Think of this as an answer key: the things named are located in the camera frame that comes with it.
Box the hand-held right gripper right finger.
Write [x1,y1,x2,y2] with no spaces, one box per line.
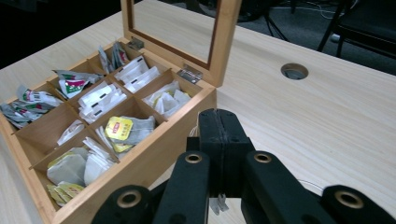
[221,108,338,224]

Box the pile of white paper packets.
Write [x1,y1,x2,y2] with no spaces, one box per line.
[57,55,162,147]

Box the white floor cable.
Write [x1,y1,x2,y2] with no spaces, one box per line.
[292,0,345,16]

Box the black floor cable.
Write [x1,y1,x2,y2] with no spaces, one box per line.
[263,11,291,42]

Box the pile of grey foil packets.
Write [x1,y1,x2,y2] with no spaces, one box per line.
[0,41,130,130]

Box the black folding chair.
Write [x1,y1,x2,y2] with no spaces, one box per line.
[317,0,396,61]

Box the wooden tea box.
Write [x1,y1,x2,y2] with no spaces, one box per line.
[0,0,243,224]

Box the pile of loose tea bags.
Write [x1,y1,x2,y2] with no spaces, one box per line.
[46,80,192,208]

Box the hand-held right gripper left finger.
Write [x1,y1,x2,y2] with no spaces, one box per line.
[152,108,224,224]

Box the round table cable grommet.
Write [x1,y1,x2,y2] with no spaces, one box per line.
[279,63,309,80]

